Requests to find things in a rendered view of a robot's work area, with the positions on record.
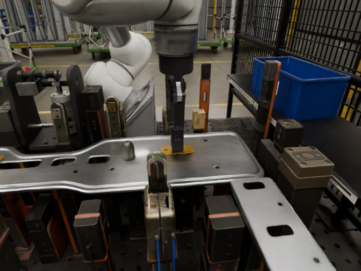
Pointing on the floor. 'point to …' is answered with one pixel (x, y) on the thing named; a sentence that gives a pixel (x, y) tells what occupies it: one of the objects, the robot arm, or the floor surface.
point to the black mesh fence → (338, 211)
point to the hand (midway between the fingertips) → (177, 136)
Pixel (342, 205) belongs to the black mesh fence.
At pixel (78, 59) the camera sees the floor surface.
